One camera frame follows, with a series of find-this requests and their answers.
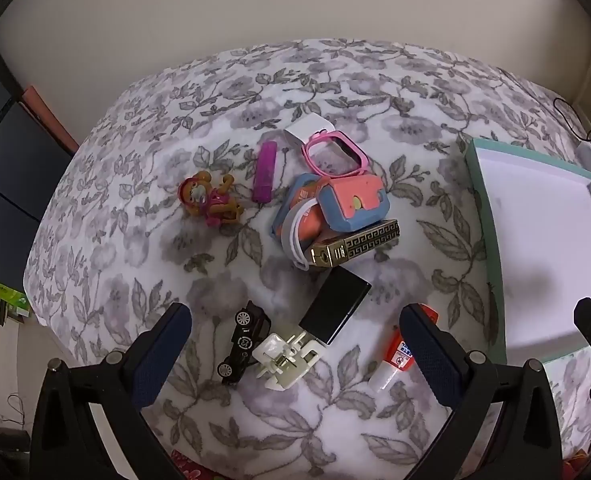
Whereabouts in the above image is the black cable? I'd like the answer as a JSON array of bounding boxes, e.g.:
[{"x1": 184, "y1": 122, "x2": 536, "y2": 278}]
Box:
[{"x1": 552, "y1": 96, "x2": 591, "y2": 143}]

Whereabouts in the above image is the black toy car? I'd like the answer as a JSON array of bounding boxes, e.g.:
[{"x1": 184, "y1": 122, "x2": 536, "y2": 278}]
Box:
[{"x1": 216, "y1": 301, "x2": 271, "y2": 386}]

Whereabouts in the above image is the gold black patterned harmonica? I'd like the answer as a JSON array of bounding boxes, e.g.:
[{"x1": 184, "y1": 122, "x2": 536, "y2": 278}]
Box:
[{"x1": 304, "y1": 219, "x2": 401, "y2": 269}]

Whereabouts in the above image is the purple plastic stick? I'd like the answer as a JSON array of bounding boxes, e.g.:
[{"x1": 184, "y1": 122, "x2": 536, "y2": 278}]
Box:
[{"x1": 252, "y1": 141, "x2": 278, "y2": 204}]

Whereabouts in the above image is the pink smart watch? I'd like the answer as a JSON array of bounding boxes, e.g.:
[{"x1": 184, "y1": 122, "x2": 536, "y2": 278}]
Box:
[{"x1": 302, "y1": 130, "x2": 369, "y2": 178}]

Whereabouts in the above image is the blue orange carrot knife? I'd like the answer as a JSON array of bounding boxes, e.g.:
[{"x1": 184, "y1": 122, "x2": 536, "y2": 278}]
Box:
[{"x1": 270, "y1": 174, "x2": 332, "y2": 261}]

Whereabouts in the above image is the teal white tray box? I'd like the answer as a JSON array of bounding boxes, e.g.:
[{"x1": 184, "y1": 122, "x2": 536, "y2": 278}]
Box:
[{"x1": 466, "y1": 139, "x2": 591, "y2": 365}]

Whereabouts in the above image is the orange glue bottle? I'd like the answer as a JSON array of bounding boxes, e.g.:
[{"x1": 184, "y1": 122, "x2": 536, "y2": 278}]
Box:
[{"x1": 368, "y1": 325, "x2": 415, "y2": 393}]

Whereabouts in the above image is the dark blue cabinet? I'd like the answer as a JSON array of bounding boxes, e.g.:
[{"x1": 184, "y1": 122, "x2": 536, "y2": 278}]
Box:
[{"x1": 0, "y1": 54, "x2": 73, "y2": 290}]

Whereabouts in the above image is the white charger cube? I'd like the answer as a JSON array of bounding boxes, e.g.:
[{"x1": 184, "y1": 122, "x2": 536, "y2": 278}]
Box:
[{"x1": 284, "y1": 114, "x2": 335, "y2": 148}]

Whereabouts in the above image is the cream plastic hair claw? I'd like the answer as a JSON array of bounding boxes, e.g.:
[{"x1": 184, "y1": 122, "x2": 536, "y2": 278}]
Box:
[{"x1": 252, "y1": 330, "x2": 327, "y2": 391}]

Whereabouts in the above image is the blue orange small box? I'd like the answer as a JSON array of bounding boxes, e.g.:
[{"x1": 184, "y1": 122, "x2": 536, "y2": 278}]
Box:
[{"x1": 316, "y1": 174, "x2": 390, "y2": 233}]

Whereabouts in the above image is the black power adapter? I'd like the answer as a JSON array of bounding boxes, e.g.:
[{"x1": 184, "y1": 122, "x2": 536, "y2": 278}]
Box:
[{"x1": 299, "y1": 266, "x2": 371, "y2": 344}]

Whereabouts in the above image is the floral grey white blanket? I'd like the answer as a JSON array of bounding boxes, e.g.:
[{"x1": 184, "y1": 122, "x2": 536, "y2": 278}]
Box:
[{"x1": 23, "y1": 38, "x2": 580, "y2": 479}]

